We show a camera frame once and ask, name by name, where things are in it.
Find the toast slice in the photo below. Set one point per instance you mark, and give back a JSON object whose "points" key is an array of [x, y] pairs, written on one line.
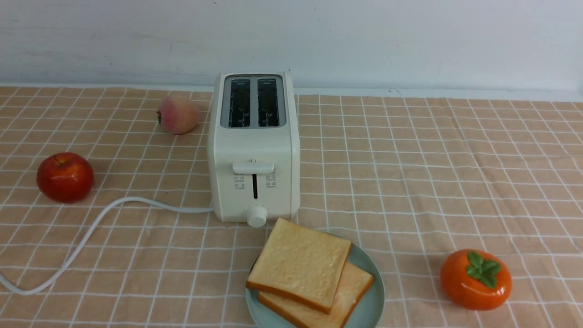
{"points": [[353, 284], [300, 264]]}

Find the white two-slot toaster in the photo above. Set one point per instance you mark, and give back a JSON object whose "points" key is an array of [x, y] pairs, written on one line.
{"points": [[253, 148]]}

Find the pink peach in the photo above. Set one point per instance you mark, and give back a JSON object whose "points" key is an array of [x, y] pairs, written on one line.
{"points": [[178, 115]]}

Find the light blue round plate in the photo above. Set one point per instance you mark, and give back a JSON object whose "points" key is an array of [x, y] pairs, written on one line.
{"points": [[367, 312]]}

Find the orange persimmon with green leaves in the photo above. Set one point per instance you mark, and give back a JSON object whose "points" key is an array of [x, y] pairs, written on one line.
{"points": [[476, 280]]}

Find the red apple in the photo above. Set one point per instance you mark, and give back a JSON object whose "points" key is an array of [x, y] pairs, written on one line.
{"points": [[65, 177]]}

